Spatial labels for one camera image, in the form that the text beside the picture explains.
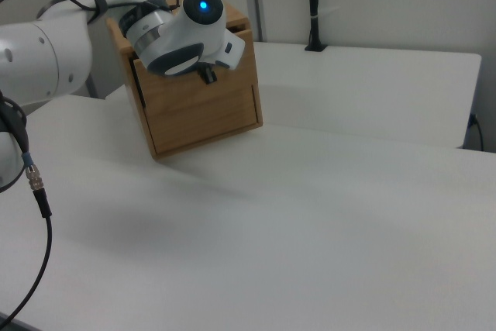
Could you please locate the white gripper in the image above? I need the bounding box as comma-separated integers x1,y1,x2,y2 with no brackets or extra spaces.
196,31,247,86

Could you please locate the wooden drawer cabinet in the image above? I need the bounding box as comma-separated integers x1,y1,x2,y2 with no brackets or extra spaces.
105,0,264,162

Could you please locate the black camera pole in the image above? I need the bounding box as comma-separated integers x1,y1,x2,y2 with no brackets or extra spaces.
303,0,329,53

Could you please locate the black cable with metal connector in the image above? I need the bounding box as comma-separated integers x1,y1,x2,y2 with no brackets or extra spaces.
0,90,54,326

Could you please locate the thin black power cable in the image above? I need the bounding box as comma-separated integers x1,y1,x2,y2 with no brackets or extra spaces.
469,112,486,150

